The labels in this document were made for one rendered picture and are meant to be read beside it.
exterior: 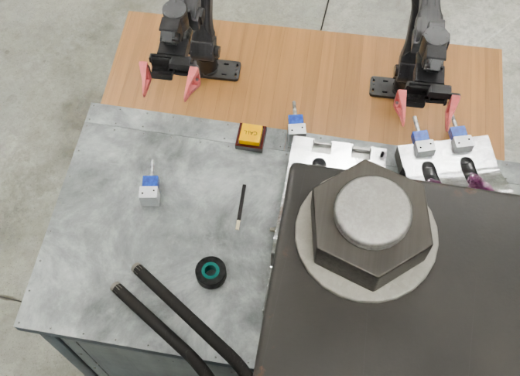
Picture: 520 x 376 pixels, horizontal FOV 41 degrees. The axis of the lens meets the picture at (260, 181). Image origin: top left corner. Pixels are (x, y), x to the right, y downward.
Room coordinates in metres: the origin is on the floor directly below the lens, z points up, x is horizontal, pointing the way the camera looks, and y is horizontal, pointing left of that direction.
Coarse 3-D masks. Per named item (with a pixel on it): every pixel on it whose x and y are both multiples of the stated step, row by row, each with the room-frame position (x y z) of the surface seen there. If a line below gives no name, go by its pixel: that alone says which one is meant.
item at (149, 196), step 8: (152, 160) 0.97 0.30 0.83; (152, 168) 0.94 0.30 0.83; (144, 176) 0.91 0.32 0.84; (152, 176) 0.91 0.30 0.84; (144, 184) 0.89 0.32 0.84; (152, 184) 0.88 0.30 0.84; (144, 192) 0.85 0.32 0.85; (152, 192) 0.85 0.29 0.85; (144, 200) 0.84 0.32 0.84; (152, 200) 0.84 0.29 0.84
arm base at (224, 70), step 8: (200, 64) 1.28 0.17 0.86; (208, 64) 1.27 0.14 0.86; (216, 64) 1.29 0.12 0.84; (224, 64) 1.32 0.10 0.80; (232, 64) 1.31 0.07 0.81; (240, 64) 1.31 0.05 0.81; (200, 72) 1.28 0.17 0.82; (208, 72) 1.27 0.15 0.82; (216, 72) 1.28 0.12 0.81; (224, 72) 1.28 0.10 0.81; (232, 72) 1.28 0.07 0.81; (232, 80) 1.26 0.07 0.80
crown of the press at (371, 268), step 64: (320, 192) 0.24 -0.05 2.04; (384, 192) 0.23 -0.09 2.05; (448, 192) 0.25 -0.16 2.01; (320, 256) 0.19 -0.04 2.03; (384, 256) 0.18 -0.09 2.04; (448, 256) 0.20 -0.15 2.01; (512, 256) 0.19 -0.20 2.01; (320, 320) 0.15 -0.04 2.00; (384, 320) 0.15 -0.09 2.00; (448, 320) 0.15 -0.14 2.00; (512, 320) 0.14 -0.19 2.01
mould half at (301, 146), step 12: (300, 144) 0.97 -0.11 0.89; (312, 144) 0.97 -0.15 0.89; (336, 144) 0.97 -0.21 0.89; (348, 144) 0.96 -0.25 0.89; (300, 156) 0.93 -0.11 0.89; (312, 156) 0.93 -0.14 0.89; (324, 156) 0.93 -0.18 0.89; (336, 156) 0.93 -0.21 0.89; (348, 156) 0.93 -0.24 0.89; (372, 156) 0.92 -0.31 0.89; (384, 156) 0.92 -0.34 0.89; (288, 168) 0.90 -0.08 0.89; (276, 228) 0.70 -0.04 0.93; (276, 240) 0.67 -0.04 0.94
